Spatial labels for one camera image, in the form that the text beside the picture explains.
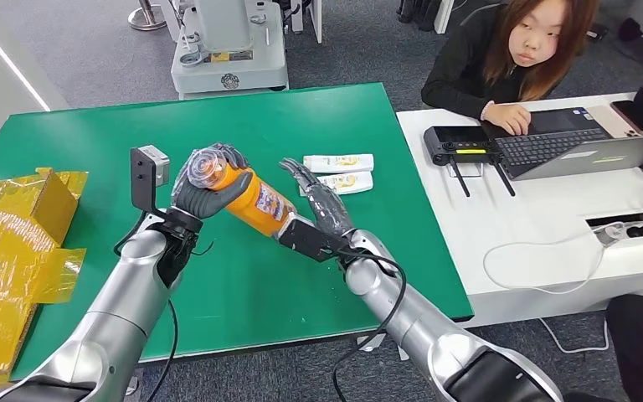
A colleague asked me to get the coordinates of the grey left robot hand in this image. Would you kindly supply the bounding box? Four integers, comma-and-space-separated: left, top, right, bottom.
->
170, 142, 255, 221

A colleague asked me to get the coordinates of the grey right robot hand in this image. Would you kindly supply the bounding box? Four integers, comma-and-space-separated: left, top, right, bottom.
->
278, 157, 357, 238

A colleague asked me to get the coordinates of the orange bottle with clear cap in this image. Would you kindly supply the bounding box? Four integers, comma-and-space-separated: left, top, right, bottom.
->
186, 146, 298, 239

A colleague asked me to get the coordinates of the white shampoo bottle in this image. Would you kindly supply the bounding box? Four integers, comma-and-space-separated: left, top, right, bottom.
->
298, 170, 375, 198
302, 153, 376, 175

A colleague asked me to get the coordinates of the black controller with antennas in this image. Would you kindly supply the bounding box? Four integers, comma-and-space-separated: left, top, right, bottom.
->
422, 124, 517, 198

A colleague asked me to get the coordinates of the white machine base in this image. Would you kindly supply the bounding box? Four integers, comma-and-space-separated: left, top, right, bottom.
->
157, 0, 324, 101

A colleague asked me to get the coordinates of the metal stanchion base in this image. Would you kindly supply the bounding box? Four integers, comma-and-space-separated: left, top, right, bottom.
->
126, 0, 167, 32

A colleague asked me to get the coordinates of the white desk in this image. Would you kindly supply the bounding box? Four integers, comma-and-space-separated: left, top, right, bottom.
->
395, 91, 643, 329

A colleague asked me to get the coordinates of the person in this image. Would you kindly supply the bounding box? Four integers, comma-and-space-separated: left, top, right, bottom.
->
419, 0, 600, 137

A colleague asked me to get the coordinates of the yellow taped cardboard box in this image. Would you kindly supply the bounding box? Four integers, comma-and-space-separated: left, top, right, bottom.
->
0, 166, 89, 390

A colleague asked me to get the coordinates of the silver laptop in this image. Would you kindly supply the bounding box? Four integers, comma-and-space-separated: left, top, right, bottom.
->
481, 106, 643, 183

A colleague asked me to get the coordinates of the white power adapter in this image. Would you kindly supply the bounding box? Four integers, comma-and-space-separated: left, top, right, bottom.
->
594, 220, 626, 249

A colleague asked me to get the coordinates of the pink phone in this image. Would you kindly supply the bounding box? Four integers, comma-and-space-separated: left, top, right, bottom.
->
586, 101, 643, 140

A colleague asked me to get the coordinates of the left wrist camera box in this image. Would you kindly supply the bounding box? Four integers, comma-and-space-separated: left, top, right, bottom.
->
129, 144, 171, 215

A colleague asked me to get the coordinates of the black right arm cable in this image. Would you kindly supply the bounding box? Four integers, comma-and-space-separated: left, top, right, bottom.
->
331, 248, 409, 402

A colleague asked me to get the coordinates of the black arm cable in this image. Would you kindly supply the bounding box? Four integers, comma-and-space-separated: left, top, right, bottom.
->
112, 209, 215, 402
331, 248, 409, 402

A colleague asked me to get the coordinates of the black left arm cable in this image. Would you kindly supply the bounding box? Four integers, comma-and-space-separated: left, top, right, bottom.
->
112, 209, 215, 402

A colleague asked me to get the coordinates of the white floor cable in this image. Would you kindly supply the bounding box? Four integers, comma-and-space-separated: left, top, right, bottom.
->
538, 316, 612, 356

